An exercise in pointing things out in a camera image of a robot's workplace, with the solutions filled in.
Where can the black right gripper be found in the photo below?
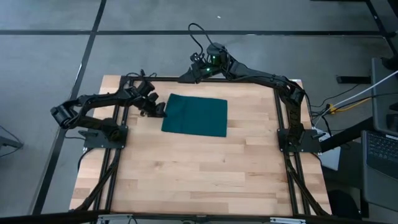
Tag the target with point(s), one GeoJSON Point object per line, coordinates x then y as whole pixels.
{"type": "Point", "coordinates": [200, 72]}

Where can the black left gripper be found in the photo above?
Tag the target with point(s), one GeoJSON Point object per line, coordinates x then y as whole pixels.
{"type": "Point", "coordinates": [149, 105]}

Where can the teal microfiber towel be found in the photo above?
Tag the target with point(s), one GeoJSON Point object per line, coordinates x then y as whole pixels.
{"type": "Point", "coordinates": [196, 115]}

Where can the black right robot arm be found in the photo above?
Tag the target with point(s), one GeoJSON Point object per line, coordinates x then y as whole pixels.
{"type": "Point", "coordinates": [264, 79]}

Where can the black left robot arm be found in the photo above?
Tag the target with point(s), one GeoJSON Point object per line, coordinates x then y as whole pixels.
{"type": "Point", "coordinates": [93, 99]}

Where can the grey floor stand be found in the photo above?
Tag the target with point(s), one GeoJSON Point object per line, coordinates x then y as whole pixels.
{"type": "Point", "coordinates": [9, 142]}

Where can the white flat box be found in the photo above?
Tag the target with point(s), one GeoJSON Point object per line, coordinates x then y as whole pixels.
{"type": "Point", "coordinates": [331, 158]}

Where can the black desk leg bar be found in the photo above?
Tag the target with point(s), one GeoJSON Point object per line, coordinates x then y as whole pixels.
{"type": "Point", "coordinates": [345, 135]}

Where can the dark grey laptop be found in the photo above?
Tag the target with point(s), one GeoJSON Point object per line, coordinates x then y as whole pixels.
{"type": "Point", "coordinates": [382, 152]}

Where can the grey cart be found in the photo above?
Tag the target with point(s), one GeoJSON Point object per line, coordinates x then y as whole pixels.
{"type": "Point", "coordinates": [377, 193]}

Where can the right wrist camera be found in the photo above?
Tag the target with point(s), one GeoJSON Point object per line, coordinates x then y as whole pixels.
{"type": "Point", "coordinates": [196, 58]}

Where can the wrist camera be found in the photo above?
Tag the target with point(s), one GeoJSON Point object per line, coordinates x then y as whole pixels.
{"type": "Point", "coordinates": [146, 88]}
{"type": "Point", "coordinates": [196, 58]}

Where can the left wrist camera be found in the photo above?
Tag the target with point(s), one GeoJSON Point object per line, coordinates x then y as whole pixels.
{"type": "Point", "coordinates": [146, 88]}

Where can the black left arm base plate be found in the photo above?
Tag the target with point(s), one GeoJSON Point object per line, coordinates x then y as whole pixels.
{"type": "Point", "coordinates": [96, 141]}

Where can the black aluminium table frame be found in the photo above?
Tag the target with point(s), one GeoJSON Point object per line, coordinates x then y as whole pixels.
{"type": "Point", "coordinates": [110, 174]}

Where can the silver beam bracket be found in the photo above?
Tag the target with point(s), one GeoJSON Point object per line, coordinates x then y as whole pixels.
{"type": "Point", "coordinates": [287, 220]}
{"type": "Point", "coordinates": [115, 218]}

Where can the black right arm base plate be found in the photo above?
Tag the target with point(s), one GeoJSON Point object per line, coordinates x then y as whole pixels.
{"type": "Point", "coordinates": [308, 144]}

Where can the black overhead frame beam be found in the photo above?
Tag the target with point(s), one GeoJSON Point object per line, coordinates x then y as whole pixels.
{"type": "Point", "coordinates": [46, 217]}

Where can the black flat floor bracket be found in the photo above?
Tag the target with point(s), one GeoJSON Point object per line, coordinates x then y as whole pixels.
{"type": "Point", "coordinates": [354, 79]}

